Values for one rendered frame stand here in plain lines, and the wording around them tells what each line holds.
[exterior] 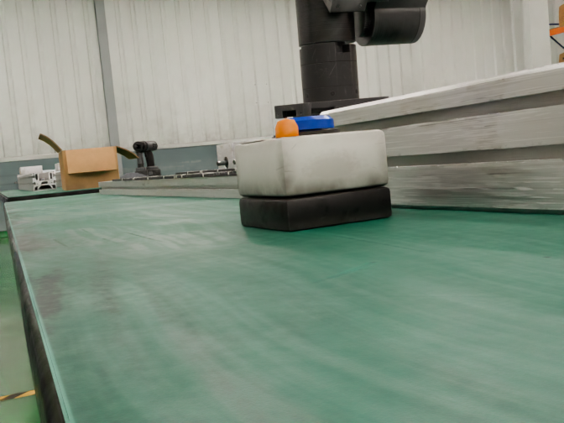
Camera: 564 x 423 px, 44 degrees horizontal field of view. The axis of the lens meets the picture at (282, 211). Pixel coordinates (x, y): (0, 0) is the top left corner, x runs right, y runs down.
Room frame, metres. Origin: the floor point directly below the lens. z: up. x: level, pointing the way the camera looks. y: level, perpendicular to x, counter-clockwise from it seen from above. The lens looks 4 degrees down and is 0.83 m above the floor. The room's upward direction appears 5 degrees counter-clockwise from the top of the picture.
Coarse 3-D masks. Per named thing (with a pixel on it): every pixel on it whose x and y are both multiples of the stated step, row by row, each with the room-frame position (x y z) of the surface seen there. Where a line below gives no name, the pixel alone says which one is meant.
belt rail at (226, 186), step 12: (132, 180) 1.38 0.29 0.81; (144, 180) 1.30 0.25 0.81; (156, 180) 1.23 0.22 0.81; (168, 180) 1.16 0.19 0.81; (180, 180) 1.10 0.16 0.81; (192, 180) 1.05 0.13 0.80; (204, 180) 1.00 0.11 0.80; (216, 180) 0.96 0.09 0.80; (228, 180) 0.92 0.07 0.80; (108, 192) 1.59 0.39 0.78; (120, 192) 1.49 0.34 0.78; (132, 192) 1.39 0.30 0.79; (144, 192) 1.31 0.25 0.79; (156, 192) 1.24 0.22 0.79; (168, 192) 1.17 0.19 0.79; (180, 192) 1.11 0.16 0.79; (192, 192) 1.06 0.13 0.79; (204, 192) 1.01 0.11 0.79; (216, 192) 0.97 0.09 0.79; (228, 192) 0.92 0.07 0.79
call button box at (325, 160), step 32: (256, 160) 0.47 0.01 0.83; (288, 160) 0.43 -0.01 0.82; (320, 160) 0.44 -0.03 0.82; (352, 160) 0.45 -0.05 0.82; (384, 160) 0.46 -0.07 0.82; (256, 192) 0.47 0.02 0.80; (288, 192) 0.43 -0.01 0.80; (320, 192) 0.44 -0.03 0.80; (352, 192) 0.45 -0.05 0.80; (384, 192) 0.46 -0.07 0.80; (256, 224) 0.48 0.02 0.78; (288, 224) 0.43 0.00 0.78; (320, 224) 0.44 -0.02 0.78
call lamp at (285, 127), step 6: (282, 120) 0.44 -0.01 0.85; (288, 120) 0.44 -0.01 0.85; (294, 120) 0.44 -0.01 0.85; (276, 126) 0.44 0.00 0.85; (282, 126) 0.44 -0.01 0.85; (288, 126) 0.44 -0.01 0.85; (294, 126) 0.44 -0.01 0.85; (276, 132) 0.44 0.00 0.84; (282, 132) 0.44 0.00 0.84; (288, 132) 0.44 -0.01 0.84; (294, 132) 0.44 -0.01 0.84
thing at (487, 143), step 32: (416, 96) 0.50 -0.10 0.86; (448, 96) 0.47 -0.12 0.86; (480, 96) 0.44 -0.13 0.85; (512, 96) 0.42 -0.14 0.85; (544, 96) 0.41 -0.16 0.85; (352, 128) 0.60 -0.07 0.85; (384, 128) 0.54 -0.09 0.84; (416, 128) 0.50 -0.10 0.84; (448, 128) 0.47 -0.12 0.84; (480, 128) 0.44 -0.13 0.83; (512, 128) 0.42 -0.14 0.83; (544, 128) 0.40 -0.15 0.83; (416, 160) 0.52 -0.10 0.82; (448, 160) 0.49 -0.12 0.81; (480, 160) 0.46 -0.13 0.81; (512, 160) 0.43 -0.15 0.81; (544, 160) 0.40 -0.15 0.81; (416, 192) 0.51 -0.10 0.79; (448, 192) 0.47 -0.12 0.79; (480, 192) 0.45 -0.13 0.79; (512, 192) 0.42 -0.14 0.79; (544, 192) 0.40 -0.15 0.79
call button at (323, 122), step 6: (300, 120) 0.47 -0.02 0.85; (306, 120) 0.46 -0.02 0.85; (312, 120) 0.47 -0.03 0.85; (318, 120) 0.47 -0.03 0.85; (324, 120) 0.47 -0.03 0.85; (330, 120) 0.47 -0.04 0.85; (300, 126) 0.47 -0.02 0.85; (306, 126) 0.46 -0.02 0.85; (312, 126) 0.47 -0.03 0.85; (318, 126) 0.47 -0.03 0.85; (324, 126) 0.47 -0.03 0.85; (330, 126) 0.47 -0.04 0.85
